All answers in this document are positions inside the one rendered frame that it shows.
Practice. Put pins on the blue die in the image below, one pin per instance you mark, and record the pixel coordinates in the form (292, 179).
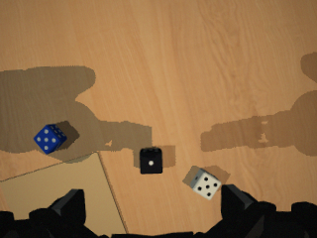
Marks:
(50, 138)

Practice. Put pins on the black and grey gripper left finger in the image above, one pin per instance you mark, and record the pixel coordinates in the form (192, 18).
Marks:
(64, 218)

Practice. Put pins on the beige flat mat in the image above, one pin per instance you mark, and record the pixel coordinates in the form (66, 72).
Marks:
(41, 188)

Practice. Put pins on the white die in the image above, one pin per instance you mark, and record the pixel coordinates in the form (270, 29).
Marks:
(205, 184)

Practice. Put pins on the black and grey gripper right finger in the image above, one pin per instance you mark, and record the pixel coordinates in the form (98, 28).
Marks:
(261, 219)

